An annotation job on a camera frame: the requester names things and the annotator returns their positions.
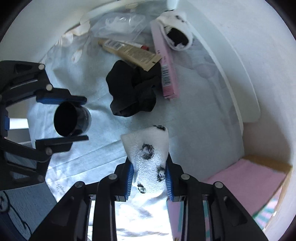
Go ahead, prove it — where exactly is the black round jar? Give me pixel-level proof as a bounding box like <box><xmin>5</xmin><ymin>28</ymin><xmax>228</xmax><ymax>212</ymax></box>
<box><xmin>54</xmin><ymin>101</ymin><xmax>91</xmax><ymax>137</ymax></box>

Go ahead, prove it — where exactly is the black fabric scrunchie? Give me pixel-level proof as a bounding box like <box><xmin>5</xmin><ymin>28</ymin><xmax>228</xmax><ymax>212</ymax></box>
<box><xmin>106</xmin><ymin>60</ymin><xmax>162</xmax><ymax>118</ymax></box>

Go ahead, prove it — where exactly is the long pink box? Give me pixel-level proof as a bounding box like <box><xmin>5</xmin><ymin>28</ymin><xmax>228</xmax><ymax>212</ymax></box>
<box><xmin>150</xmin><ymin>20</ymin><xmax>179</xmax><ymax>99</ymax></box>

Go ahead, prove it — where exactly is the pink patterned cardboard box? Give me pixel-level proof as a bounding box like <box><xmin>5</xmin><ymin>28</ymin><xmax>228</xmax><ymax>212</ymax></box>
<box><xmin>166</xmin><ymin>156</ymin><xmax>292</xmax><ymax>240</ymax></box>

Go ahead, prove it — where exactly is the beige cosmetic tube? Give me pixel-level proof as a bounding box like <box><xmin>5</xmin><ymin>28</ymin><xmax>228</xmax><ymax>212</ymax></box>
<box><xmin>98</xmin><ymin>39</ymin><xmax>162</xmax><ymax>71</ymax></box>

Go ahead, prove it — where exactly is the clear plastic floss box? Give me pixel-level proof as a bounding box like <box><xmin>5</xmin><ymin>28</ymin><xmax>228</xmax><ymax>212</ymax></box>
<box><xmin>90</xmin><ymin>12</ymin><xmax>147</xmax><ymax>41</ymax></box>

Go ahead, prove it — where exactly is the red capped lipstick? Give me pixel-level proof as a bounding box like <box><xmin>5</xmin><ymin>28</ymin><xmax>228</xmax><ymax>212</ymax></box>
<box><xmin>124</xmin><ymin>41</ymin><xmax>149</xmax><ymax>51</ymax></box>

